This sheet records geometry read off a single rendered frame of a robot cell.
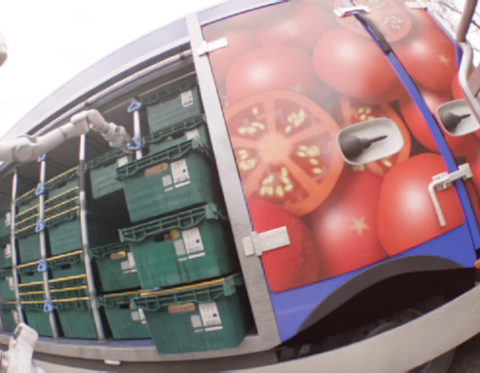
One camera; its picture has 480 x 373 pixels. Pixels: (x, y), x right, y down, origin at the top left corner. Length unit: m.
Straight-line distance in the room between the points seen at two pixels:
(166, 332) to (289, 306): 0.46
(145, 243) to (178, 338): 0.38
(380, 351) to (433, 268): 0.37
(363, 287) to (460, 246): 0.46
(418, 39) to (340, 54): 0.51
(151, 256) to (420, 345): 1.11
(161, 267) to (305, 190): 0.61
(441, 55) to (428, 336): 1.36
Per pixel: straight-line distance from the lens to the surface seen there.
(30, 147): 1.12
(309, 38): 1.42
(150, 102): 1.61
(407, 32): 1.63
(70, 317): 1.78
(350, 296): 0.99
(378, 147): 1.13
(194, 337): 0.98
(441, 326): 1.19
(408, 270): 1.05
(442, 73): 1.50
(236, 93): 1.22
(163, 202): 1.02
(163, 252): 0.98
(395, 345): 1.11
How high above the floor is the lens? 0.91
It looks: 18 degrees up
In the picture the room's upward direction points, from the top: 14 degrees counter-clockwise
